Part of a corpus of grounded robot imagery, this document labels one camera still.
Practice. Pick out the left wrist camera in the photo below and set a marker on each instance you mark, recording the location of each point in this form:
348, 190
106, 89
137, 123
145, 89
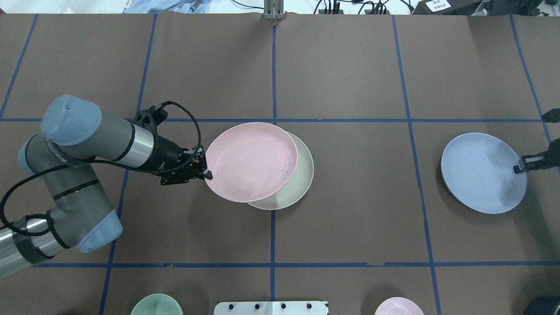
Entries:
150, 118

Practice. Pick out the pink bowl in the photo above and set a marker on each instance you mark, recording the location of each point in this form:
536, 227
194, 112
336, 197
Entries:
398, 306

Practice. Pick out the aluminium frame post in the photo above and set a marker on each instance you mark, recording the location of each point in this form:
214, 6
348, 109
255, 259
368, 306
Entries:
273, 10

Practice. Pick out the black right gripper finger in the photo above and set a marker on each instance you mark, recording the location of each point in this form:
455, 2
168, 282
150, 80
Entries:
518, 169

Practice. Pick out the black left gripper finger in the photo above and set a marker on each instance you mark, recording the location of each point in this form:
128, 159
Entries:
206, 175

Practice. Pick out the pink plate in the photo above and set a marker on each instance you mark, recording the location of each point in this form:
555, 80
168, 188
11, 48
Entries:
251, 161

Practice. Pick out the light blue plate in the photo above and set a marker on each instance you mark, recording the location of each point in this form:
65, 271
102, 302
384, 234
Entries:
478, 170

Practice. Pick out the dark pot with glass lid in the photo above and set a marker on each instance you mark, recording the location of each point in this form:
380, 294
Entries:
546, 305

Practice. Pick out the green bowl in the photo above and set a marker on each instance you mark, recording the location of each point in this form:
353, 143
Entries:
157, 304

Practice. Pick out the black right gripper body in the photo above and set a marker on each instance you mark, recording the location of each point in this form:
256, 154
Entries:
539, 160

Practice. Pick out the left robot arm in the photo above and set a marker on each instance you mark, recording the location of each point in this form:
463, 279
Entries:
75, 135

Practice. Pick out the beige plate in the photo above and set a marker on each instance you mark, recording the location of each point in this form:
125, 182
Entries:
297, 186

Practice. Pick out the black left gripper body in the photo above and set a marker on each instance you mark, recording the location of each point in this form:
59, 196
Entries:
168, 154

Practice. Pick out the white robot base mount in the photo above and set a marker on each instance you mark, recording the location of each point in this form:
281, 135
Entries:
272, 308

